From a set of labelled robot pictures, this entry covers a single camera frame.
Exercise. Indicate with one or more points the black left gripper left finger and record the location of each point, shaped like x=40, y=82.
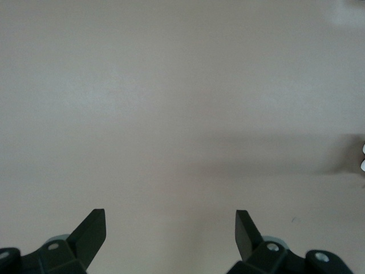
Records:
x=91, y=234

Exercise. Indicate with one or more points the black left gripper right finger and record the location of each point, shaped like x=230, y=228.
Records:
x=245, y=237

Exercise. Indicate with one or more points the pale pink plush dog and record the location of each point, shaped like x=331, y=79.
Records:
x=363, y=165

